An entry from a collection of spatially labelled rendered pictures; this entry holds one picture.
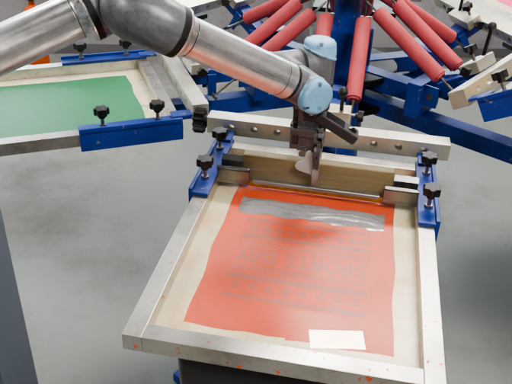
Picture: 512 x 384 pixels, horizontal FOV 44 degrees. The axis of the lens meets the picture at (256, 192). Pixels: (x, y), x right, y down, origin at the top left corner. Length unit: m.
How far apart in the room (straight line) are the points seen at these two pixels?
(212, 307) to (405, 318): 0.39
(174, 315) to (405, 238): 0.59
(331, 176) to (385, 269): 0.30
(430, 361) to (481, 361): 1.48
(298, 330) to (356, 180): 0.49
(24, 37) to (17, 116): 0.91
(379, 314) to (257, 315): 0.25
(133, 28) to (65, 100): 1.08
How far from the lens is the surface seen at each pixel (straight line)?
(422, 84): 2.17
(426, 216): 1.56
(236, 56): 1.21
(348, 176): 1.61
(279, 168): 1.62
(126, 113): 2.09
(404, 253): 1.51
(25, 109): 2.17
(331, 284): 1.38
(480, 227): 3.44
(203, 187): 1.59
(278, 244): 1.48
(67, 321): 2.73
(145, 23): 1.14
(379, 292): 1.38
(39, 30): 1.24
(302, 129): 1.54
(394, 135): 1.82
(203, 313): 1.30
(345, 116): 1.84
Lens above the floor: 1.84
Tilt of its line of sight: 32 degrees down
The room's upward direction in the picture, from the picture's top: 2 degrees clockwise
